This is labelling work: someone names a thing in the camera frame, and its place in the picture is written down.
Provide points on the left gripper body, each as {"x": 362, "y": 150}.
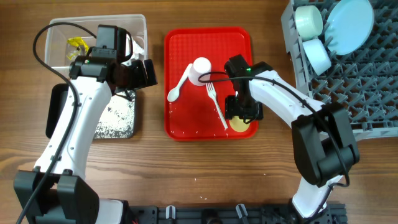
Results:
{"x": 135, "y": 76}

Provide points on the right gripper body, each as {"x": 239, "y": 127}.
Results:
{"x": 244, "y": 107}

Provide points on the yellow plastic cup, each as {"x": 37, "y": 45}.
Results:
{"x": 238, "y": 124}

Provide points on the white napkin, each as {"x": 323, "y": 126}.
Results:
{"x": 133, "y": 49}

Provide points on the white plastic fork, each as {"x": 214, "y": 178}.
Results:
{"x": 212, "y": 94}

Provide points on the yellow snack wrapper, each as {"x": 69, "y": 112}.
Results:
{"x": 76, "y": 46}

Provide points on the white plastic cup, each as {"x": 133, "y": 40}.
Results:
{"x": 200, "y": 66}

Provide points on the white plastic spoon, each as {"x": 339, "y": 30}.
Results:
{"x": 175, "y": 92}

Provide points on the light blue small bowl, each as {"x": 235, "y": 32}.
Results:
{"x": 317, "y": 55}

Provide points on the mint green bowl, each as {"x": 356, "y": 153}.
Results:
{"x": 309, "y": 22}

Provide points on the light blue plate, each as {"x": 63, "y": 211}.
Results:
{"x": 349, "y": 24}

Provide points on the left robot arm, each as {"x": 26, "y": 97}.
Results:
{"x": 55, "y": 190}

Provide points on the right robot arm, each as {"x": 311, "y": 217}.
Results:
{"x": 325, "y": 148}

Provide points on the clear plastic waste bin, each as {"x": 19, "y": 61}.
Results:
{"x": 57, "y": 36}

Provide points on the black food waste tray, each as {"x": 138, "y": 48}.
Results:
{"x": 116, "y": 122}

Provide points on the grey dishwasher rack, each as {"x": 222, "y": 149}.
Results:
{"x": 364, "y": 81}

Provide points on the red serving tray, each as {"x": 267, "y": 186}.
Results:
{"x": 193, "y": 116}

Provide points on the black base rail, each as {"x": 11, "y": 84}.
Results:
{"x": 268, "y": 214}

